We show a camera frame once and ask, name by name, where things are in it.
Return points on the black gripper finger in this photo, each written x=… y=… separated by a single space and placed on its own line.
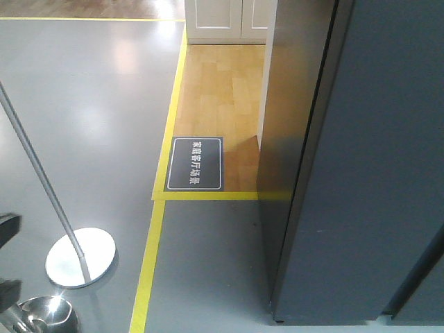
x=10 y=226
x=10 y=293

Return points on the fridge door with shelves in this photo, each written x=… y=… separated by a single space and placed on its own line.
x=366 y=219

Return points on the dark floor sign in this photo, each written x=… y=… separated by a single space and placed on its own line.
x=195 y=164

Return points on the white cabinet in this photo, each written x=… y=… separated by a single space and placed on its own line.
x=228 y=21

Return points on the chrome stanchion post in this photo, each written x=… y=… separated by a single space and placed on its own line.
x=41 y=314

